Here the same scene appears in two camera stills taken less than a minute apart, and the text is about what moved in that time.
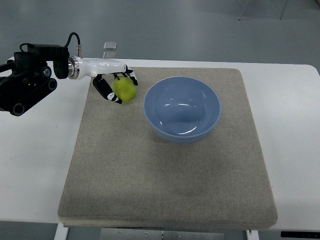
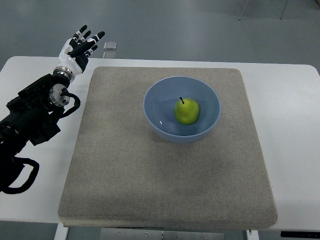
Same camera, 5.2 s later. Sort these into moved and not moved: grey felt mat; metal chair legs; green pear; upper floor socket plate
Moved: green pear
Not moved: metal chair legs; grey felt mat; upper floor socket plate
